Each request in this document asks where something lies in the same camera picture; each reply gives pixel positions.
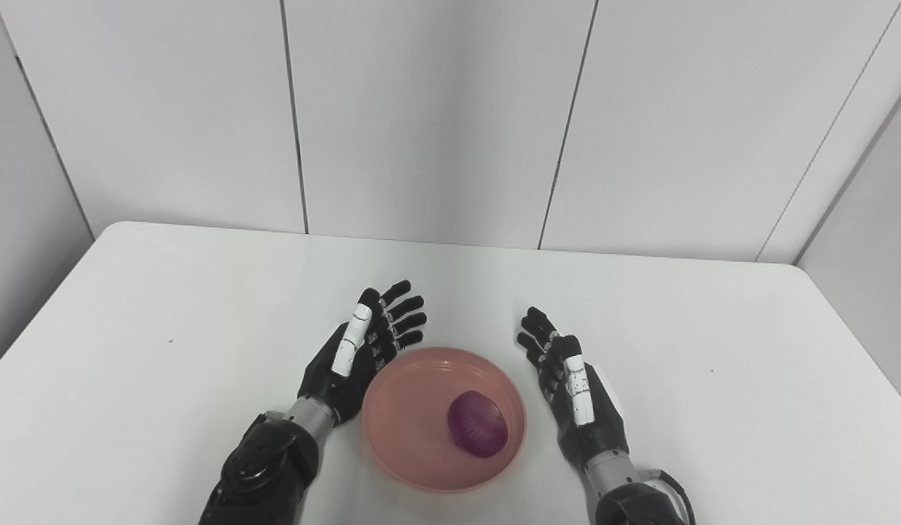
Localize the pink round plate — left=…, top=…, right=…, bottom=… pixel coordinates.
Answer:
left=361, top=347, right=528, bottom=494

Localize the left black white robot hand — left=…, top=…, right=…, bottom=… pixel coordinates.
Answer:
left=298, top=280, right=428, bottom=427

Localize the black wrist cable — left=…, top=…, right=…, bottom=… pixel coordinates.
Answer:
left=643, top=469, right=697, bottom=525

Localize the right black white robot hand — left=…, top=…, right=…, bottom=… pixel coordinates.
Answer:
left=517, top=306, right=630, bottom=471

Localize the purple red onion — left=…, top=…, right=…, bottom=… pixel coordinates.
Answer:
left=448, top=390, right=509, bottom=459

